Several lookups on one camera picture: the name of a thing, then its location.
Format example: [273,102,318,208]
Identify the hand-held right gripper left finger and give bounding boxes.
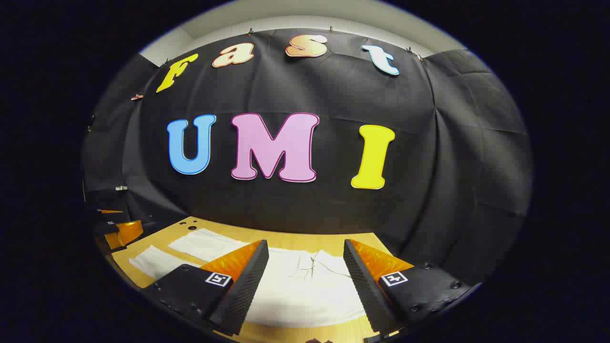
[143,239,270,337]

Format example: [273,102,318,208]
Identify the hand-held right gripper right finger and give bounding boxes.
[343,239,472,334]

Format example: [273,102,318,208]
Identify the white jeans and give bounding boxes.
[129,228,382,328]

